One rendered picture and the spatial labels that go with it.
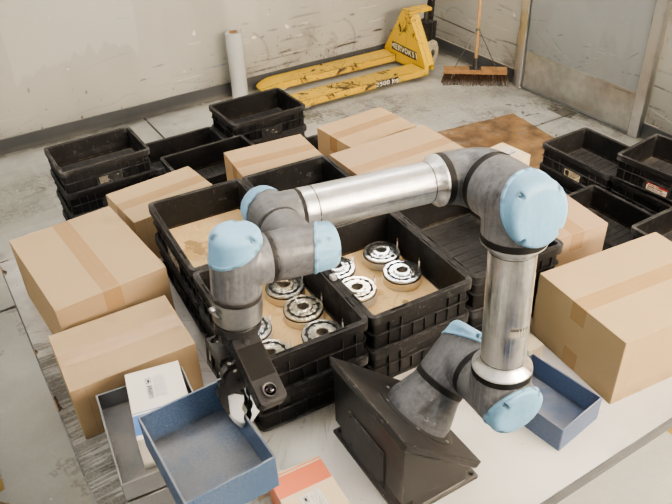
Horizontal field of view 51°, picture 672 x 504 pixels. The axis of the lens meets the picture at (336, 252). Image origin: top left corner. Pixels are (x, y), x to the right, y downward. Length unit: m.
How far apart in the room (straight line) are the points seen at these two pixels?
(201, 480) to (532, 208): 0.68
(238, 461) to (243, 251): 0.39
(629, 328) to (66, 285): 1.39
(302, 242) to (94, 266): 1.08
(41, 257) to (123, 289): 0.29
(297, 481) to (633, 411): 0.83
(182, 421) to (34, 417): 1.73
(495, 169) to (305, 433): 0.82
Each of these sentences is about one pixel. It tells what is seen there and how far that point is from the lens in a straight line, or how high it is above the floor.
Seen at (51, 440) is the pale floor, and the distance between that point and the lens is 2.86.
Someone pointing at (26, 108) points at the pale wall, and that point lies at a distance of 4.92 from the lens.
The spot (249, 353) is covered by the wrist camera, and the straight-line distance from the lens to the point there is 1.08.
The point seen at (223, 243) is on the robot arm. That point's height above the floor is 1.47.
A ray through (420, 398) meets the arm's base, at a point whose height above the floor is 0.91.
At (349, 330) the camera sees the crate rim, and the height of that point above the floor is 0.93.
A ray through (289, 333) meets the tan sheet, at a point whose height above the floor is 0.83.
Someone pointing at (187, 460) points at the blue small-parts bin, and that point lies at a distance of 1.24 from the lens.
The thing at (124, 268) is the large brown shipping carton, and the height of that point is 0.90.
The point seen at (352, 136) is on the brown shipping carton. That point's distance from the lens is 2.63.
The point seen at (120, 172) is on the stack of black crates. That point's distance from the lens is 3.30.
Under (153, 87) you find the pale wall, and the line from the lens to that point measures 5.09.
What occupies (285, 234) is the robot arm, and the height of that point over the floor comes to 1.45.
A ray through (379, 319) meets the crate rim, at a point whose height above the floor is 0.92.
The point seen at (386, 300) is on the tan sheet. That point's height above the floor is 0.83.
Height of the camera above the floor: 2.01
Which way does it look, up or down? 35 degrees down
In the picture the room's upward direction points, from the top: 2 degrees counter-clockwise
